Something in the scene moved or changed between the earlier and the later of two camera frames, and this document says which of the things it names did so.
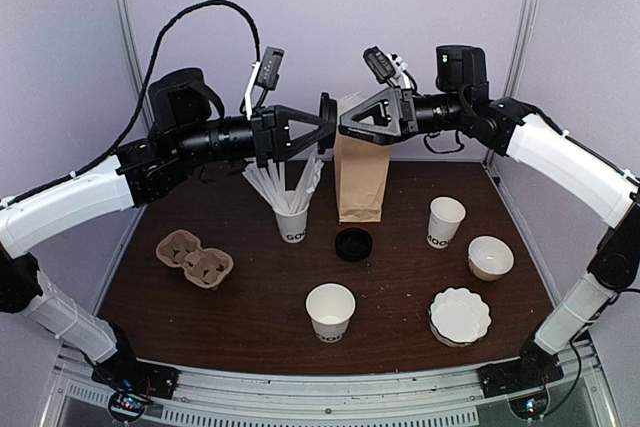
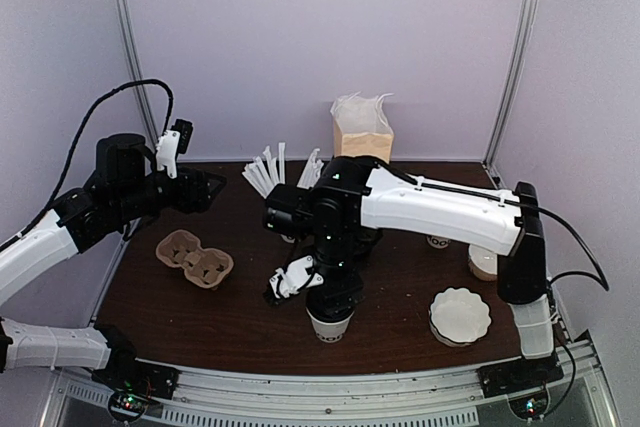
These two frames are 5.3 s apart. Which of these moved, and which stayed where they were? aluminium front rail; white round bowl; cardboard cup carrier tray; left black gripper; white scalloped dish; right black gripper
Moved: right black gripper; left black gripper
Stayed: white scalloped dish; cardboard cup carrier tray; aluminium front rail; white round bowl
